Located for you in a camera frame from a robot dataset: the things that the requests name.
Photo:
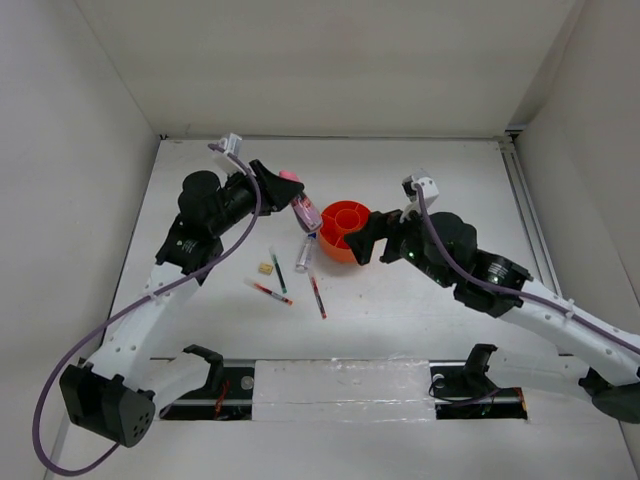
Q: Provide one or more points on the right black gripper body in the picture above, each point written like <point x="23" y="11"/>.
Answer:
<point x="405" y="239"/>

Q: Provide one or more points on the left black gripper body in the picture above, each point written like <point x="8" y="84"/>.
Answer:
<point x="240" y="199"/>

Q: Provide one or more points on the pink glue bottle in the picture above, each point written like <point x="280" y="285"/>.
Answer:
<point x="307" y="215"/>

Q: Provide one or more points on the red gel pen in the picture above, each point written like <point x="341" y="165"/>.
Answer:
<point x="267" y="291"/>
<point x="317" y="295"/>

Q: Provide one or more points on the clear blue-cap spray bottle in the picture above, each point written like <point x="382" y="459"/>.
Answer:
<point x="305" y="256"/>

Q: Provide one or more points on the green gel pen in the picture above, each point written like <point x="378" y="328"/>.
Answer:
<point x="278" y="269"/>

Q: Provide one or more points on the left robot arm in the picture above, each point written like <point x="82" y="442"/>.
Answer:
<point x="114" y="393"/>

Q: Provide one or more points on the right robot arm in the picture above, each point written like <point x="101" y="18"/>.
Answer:
<point x="598" y="363"/>

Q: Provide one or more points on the orange round compartment container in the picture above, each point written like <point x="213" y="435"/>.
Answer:
<point x="339" y="219"/>

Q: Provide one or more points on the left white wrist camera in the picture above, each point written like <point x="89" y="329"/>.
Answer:
<point x="227" y="145"/>

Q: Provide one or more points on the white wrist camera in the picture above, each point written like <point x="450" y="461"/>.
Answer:
<point x="227" y="145"/>
<point x="421" y="192"/>

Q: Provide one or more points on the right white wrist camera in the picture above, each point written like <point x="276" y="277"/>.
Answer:
<point x="421" y="192"/>

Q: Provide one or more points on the aluminium frame rail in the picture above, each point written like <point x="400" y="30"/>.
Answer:
<point x="533" y="231"/>

